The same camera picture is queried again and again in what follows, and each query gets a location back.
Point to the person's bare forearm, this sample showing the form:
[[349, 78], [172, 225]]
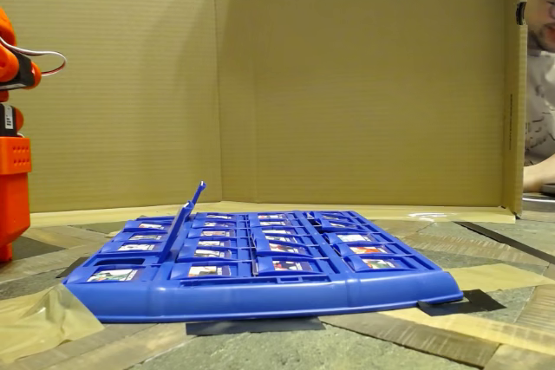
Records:
[[539, 176]]

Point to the black tape piece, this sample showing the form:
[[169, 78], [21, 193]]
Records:
[[472, 300]]

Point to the long black tape strip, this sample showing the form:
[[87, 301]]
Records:
[[511, 244]]

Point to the blue game board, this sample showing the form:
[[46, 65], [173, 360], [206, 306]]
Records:
[[260, 298]]

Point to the brown cardboard box wall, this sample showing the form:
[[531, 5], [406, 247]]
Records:
[[347, 84]]

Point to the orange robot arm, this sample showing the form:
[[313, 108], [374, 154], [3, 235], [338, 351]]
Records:
[[15, 196]]

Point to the blue upright flip tile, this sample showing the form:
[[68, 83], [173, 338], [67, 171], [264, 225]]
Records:
[[173, 235], [202, 188]]

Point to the crumpled translucent yellow tape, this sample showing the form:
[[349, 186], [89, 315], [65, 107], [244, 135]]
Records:
[[39, 322]]

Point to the round metal lid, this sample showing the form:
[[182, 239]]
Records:
[[542, 204]]

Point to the person in white T-shirt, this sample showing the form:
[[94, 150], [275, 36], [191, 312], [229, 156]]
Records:
[[539, 84]]

